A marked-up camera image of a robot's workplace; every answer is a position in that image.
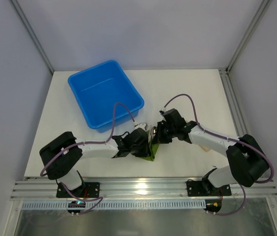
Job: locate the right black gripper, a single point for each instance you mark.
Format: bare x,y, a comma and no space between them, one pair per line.
159,132

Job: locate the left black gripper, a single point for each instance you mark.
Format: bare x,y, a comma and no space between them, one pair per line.
146,143

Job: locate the green paper napkin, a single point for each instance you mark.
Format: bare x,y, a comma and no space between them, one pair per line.
152,147

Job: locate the silver spoon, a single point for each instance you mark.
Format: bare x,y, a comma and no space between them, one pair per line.
153,130

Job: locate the beige cutlery tray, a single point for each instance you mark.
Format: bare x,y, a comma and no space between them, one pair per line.
206,149

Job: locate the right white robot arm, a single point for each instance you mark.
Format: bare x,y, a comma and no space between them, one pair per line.
246,160

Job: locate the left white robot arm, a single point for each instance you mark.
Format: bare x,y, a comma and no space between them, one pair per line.
61,155

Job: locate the blue plastic bin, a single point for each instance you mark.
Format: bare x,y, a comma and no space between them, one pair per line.
96,91

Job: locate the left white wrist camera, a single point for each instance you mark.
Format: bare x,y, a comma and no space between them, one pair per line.
141,125

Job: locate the aluminium front rail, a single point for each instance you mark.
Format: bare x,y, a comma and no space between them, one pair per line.
41,188

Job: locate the right aluminium side rail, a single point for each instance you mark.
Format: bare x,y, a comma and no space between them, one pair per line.
233,103

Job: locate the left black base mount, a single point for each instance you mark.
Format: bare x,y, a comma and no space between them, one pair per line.
91,189

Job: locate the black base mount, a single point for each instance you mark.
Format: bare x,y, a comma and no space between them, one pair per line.
195,188
91,189

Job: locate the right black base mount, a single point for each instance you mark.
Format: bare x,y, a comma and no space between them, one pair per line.
195,188

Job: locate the white slotted cable duct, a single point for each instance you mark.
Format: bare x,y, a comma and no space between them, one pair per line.
115,204

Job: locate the right aluminium frame post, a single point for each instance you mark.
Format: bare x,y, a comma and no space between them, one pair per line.
254,23

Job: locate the aluminium frame post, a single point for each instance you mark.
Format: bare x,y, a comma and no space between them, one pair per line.
23,18
254,23

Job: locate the left aluminium frame post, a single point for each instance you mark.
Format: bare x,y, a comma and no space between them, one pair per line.
23,18

